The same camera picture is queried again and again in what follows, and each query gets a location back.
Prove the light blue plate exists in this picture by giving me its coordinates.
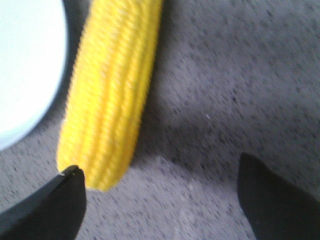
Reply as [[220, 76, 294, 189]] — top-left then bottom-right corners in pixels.
[[0, 0, 68, 150]]

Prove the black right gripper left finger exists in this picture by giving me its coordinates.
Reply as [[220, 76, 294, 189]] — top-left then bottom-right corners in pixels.
[[0, 165, 87, 240]]

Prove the yellow corn cob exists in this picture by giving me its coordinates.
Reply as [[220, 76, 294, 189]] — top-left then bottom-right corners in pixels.
[[56, 0, 163, 192]]

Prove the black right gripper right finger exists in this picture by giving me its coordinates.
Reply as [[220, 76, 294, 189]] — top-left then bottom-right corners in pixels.
[[237, 152, 320, 240]]

